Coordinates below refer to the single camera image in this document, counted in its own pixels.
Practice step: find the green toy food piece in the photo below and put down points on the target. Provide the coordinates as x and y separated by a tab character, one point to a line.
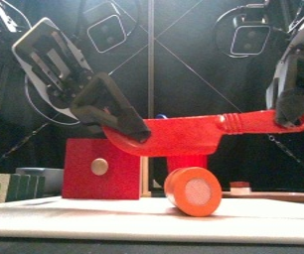
7	188

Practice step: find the red toy cylinder piece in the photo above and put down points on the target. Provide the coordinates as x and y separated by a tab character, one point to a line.
186	162

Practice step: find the beige wooden upright strip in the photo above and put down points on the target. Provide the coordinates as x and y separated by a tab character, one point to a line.
144	175

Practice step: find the red toy block with velcro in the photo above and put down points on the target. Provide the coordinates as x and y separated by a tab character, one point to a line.
100	172

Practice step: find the arm wrist camera box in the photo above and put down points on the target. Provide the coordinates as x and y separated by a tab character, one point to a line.
107	33
250	40

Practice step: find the small red white toy piece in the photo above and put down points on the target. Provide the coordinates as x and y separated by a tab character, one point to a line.
239	188

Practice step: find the left arm wrist camera box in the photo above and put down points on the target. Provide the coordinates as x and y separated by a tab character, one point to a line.
107	33

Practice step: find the red plastic toy knife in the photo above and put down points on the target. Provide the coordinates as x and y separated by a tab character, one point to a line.
180	135

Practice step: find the orange toy carrot slice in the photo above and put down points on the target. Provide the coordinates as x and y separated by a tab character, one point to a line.
192	191

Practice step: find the wooden tray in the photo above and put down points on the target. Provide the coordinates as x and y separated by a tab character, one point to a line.
273	196

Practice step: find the right arm wrist camera box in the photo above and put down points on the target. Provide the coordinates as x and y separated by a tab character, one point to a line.
250	40

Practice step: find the small blue object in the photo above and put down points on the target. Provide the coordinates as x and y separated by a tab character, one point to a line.
160	116

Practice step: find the white cutting board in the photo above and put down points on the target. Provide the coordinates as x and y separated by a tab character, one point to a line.
148	221

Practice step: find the vertical metal frame pole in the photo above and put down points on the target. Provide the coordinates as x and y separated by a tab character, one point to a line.
151	59

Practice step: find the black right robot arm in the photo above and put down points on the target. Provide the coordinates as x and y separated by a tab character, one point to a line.
290	11

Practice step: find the grey plastic container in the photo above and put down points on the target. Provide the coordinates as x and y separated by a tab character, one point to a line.
46	180

